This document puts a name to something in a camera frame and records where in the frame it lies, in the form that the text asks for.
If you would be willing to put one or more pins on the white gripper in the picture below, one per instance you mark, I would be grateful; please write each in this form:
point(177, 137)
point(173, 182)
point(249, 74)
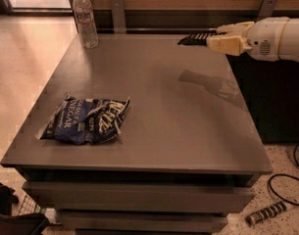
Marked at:
point(262, 40)

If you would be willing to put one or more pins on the black rxbar chocolate bar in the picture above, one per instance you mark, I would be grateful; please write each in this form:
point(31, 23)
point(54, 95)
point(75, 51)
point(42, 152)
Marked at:
point(196, 39)

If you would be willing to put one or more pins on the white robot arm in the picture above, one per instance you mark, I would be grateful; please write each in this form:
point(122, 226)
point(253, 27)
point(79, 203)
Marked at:
point(289, 42)

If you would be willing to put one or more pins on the blue kettle chip bag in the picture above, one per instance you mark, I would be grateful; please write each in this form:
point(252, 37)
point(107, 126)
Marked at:
point(82, 121)

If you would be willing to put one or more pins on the grey drawer cabinet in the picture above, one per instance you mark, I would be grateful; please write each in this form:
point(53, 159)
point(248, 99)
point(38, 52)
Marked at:
point(187, 156)

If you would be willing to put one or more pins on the clear plastic water bottle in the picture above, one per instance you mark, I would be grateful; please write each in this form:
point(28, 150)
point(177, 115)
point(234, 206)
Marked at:
point(85, 22)

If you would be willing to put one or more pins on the right grey metal bracket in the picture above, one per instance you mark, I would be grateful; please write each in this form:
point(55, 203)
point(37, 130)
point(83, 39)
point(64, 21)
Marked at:
point(266, 9)

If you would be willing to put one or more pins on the grey metal bracket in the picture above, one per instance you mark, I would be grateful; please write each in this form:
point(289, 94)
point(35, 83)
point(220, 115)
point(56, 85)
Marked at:
point(118, 16)
point(266, 9)

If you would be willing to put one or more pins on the left grey metal bracket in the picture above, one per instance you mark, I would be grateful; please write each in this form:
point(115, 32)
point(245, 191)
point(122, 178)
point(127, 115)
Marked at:
point(118, 16)

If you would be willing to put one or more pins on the wire mesh basket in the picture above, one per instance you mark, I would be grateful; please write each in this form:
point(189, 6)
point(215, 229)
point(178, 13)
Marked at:
point(28, 205)

